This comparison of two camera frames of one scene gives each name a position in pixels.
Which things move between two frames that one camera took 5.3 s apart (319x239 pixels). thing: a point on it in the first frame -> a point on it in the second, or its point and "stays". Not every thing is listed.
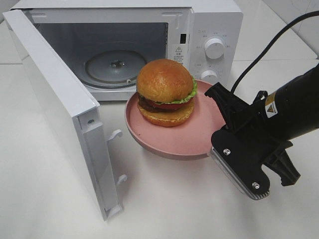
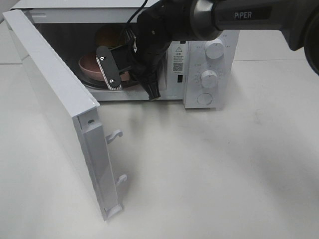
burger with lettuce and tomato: (166, 89) -> (110, 35)
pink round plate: (191, 140) -> (89, 65)
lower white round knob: (209, 76) stays
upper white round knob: (214, 48) stays
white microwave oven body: (206, 35) stays
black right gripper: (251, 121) -> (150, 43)
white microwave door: (74, 112) stays
